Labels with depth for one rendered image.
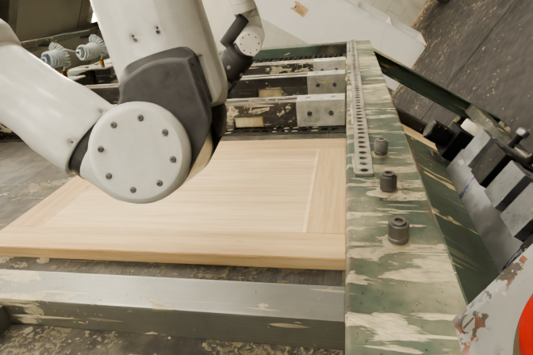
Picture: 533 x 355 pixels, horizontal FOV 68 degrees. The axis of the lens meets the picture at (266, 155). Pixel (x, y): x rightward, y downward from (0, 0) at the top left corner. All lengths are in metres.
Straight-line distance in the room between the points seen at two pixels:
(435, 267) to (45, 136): 0.40
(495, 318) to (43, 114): 0.33
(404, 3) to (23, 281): 5.70
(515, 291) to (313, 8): 4.43
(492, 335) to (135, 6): 0.30
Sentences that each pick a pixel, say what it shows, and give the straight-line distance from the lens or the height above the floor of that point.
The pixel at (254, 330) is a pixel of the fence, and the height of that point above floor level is 0.97.
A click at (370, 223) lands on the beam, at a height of 0.88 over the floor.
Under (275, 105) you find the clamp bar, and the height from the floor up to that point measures 1.07.
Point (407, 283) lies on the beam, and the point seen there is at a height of 0.85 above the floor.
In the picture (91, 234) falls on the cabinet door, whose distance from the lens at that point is 0.69.
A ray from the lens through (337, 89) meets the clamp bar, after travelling 1.35.
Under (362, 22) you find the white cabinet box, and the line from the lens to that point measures 4.56.
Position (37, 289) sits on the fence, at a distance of 0.58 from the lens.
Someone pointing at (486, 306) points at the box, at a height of 0.93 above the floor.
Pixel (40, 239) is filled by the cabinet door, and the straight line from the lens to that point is 0.73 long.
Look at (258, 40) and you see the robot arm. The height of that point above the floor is 1.19.
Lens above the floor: 1.06
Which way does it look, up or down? 2 degrees down
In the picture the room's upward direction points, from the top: 62 degrees counter-clockwise
